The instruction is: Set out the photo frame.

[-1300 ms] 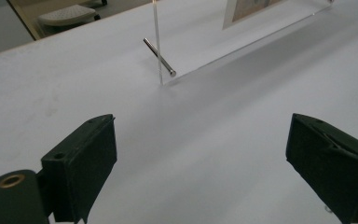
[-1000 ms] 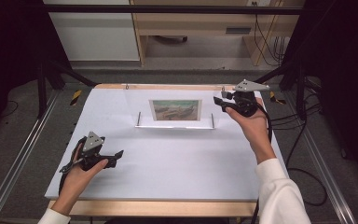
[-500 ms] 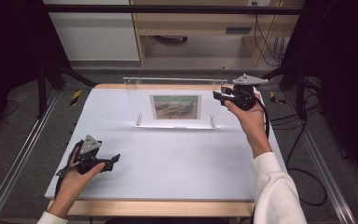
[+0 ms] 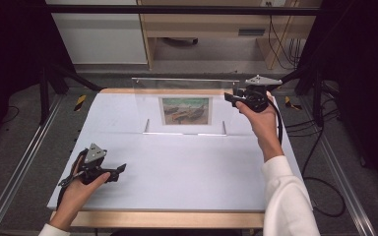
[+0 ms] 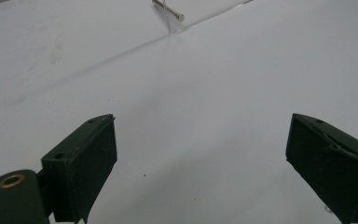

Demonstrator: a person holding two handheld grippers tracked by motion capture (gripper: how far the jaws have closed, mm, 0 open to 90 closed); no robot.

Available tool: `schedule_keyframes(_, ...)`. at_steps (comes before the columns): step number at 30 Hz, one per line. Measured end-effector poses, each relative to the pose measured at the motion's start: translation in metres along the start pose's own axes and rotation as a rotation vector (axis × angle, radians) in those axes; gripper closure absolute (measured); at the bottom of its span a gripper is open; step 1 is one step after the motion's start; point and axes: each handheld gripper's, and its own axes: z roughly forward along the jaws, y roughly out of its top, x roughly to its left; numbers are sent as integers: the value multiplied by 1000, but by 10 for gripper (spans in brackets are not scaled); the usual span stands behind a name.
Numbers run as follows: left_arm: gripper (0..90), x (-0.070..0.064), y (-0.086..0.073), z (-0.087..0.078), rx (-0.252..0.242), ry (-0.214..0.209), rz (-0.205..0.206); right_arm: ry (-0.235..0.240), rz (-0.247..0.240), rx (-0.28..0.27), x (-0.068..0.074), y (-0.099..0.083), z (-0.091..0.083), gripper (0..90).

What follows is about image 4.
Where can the white wall socket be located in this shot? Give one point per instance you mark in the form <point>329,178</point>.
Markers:
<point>273,2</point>

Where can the black metal stand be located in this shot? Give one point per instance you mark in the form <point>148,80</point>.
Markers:
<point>317,98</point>
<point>44,98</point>

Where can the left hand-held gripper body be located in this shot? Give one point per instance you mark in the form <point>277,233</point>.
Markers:
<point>92,167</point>

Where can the wooden table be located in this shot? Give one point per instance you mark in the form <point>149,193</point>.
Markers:
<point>164,219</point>

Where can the white cabinet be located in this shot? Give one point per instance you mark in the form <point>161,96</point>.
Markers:
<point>101,36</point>

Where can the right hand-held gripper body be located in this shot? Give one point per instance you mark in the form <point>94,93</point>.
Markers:
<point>257,98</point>

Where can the black curtain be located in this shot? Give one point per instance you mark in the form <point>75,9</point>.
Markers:
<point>10,49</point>
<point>364,65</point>

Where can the yellow black tape piece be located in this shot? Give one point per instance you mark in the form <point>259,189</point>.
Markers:
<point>290,103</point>
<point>80,102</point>

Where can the person's right hand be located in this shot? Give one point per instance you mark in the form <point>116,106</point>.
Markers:
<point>264,123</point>

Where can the aluminium floor rail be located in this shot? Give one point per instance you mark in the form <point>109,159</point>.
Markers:
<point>341,170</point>
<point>23,160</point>

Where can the black horizontal bar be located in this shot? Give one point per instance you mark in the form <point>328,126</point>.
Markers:
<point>177,10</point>

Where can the clear acrylic picture frame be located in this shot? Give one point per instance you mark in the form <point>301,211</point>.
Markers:
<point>147,105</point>

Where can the rectangular picture card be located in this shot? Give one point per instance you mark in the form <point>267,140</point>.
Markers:
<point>185,111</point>

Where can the pale grey table mat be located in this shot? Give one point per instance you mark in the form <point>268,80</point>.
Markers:
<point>164,170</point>

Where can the person's left hand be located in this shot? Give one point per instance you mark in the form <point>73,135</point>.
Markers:
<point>78,193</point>

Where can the light wooden desk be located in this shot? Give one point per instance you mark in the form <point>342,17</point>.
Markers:
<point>203,24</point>

